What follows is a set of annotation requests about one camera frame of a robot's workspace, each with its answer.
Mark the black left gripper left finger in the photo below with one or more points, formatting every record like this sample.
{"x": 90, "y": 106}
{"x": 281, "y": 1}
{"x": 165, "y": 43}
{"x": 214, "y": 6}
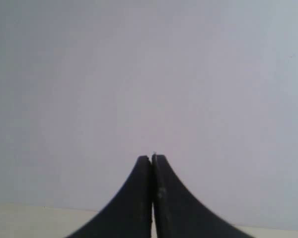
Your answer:
{"x": 129, "y": 213}

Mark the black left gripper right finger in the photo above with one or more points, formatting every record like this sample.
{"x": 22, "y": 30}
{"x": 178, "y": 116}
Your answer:
{"x": 178, "y": 214}

